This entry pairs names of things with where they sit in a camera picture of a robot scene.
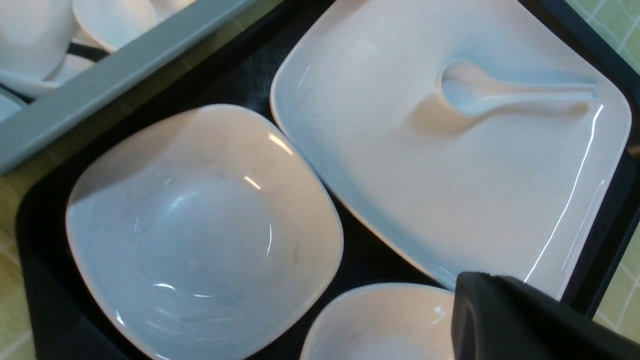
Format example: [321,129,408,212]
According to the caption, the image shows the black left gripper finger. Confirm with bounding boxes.
[450,271,640,360]

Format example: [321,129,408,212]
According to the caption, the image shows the small white square bowl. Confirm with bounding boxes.
[300,283,455,360]

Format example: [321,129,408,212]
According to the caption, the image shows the large white square rice plate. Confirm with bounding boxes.
[270,0,633,300]

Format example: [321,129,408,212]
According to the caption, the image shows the white ceramic soup spoon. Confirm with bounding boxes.
[434,59,598,119]

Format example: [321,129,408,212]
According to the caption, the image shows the teal plastic spoon bin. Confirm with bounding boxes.
[0,0,253,174]

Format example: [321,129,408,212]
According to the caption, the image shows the pile of white spoons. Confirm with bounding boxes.
[0,0,191,99]

